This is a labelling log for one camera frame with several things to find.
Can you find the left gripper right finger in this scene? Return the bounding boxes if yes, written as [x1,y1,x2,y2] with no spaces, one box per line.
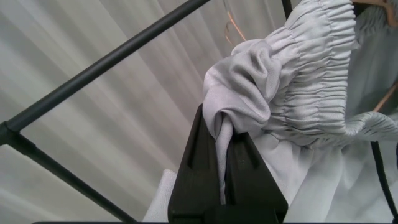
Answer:
[224,131,289,222]

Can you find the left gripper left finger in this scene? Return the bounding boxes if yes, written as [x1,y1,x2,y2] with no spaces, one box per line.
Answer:
[167,103,224,223]

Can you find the pale grey shorts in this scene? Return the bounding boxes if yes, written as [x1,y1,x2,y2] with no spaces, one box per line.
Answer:
[142,0,398,223]

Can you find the pink clothes hanger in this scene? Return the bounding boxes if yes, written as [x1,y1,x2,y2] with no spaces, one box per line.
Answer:
[223,11,248,47]
[351,0,398,113]

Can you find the black clothes rack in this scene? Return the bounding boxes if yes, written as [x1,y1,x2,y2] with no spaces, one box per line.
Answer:
[0,0,293,223]

